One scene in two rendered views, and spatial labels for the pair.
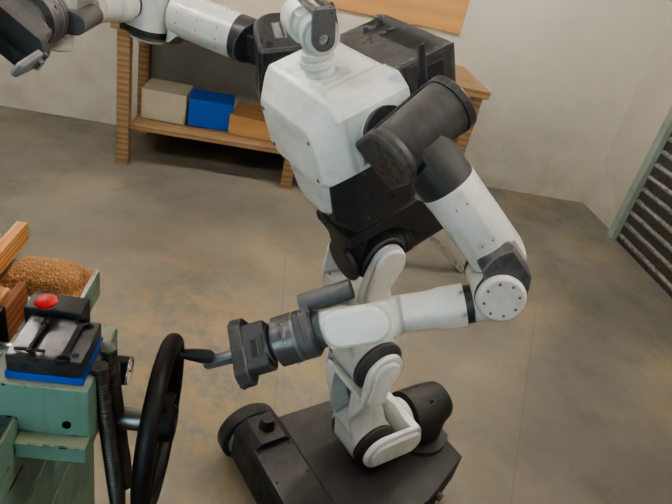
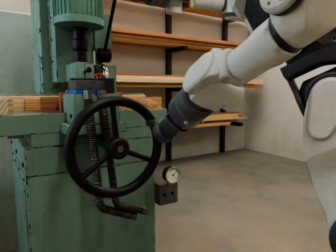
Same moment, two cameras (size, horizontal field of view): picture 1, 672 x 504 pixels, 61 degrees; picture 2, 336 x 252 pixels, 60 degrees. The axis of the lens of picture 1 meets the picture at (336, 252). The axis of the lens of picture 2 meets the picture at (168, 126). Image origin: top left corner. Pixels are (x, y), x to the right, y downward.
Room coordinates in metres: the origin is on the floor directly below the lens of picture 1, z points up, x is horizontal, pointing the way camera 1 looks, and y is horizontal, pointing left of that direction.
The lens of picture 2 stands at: (0.47, -0.59, 0.97)
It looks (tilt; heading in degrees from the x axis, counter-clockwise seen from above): 7 degrees down; 68
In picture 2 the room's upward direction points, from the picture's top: straight up
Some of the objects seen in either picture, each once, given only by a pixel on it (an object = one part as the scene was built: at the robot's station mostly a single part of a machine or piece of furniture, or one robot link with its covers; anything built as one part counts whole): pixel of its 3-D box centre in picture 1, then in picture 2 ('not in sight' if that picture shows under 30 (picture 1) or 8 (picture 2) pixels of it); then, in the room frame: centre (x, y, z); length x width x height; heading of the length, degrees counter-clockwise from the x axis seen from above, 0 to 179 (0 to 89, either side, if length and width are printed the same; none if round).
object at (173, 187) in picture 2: not in sight; (161, 189); (0.87, 0.45, 0.58); 0.12 x 0.08 x 0.08; 99
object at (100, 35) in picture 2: not in sight; (100, 33); (0.70, 0.79, 1.22); 0.09 x 0.08 x 0.15; 99
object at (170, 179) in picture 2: (121, 373); (170, 176); (0.88, 0.38, 0.65); 0.06 x 0.04 x 0.08; 9
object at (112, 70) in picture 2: not in sight; (104, 79); (0.71, 0.76, 1.02); 0.09 x 0.07 x 0.12; 9
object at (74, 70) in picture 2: not in sight; (80, 75); (0.58, 0.57, 1.03); 0.14 x 0.07 x 0.09; 99
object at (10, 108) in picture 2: not in sight; (4, 106); (0.35, 0.38, 0.92); 0.04 x 0.03 x 0.05; 161
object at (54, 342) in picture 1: (57, 334); (92, 84); (0.60, 0.35, 0.99); 0.13 x 0.11 x 0.06; 9
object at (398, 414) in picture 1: (375, 426); not in sight; (1.26, -0.24, 0.28); 0.21 x 0.20 x 0.13; 129
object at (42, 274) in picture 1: (46, 270); (145, 103); (0.82, 0.50, 0.92); 0.14 x 0.09 x 0.04; 99
